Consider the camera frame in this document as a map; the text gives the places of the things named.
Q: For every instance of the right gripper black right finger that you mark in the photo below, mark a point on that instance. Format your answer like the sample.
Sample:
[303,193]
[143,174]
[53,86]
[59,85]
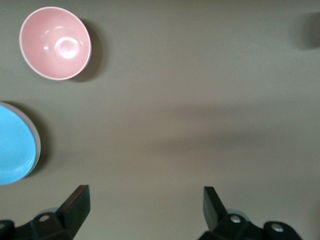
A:
[212,207]

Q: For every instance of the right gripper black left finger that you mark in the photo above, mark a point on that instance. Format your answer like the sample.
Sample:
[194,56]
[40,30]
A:
[75,207]

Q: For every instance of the blue shallow bowl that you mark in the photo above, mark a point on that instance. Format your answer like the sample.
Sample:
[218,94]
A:
[12,145]

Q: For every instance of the beige shallow bowl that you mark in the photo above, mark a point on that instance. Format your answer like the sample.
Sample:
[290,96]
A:
[39,150]

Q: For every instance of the brown table cloth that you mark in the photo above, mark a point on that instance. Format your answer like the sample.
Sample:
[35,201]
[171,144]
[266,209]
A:
[175,75]

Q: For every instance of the pink deep bowl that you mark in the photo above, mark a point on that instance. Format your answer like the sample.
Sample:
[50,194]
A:
[55,42]

